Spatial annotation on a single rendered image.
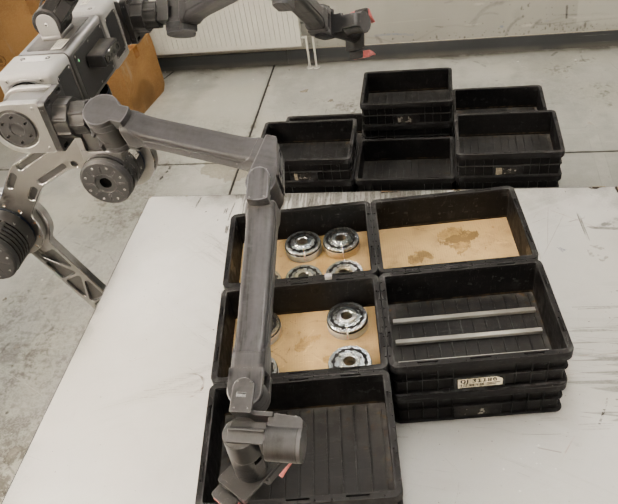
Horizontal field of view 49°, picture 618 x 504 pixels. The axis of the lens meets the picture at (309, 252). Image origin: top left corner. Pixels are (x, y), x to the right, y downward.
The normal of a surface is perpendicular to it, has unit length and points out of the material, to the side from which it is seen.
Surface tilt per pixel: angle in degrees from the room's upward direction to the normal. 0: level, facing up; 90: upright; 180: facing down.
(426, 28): 90
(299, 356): 0
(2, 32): 91
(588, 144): 0
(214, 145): 25
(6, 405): 0
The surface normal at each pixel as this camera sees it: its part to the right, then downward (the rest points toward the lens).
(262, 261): -0.11, -0.44
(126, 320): -0.13, -0.74
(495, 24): -0.13, 0.68
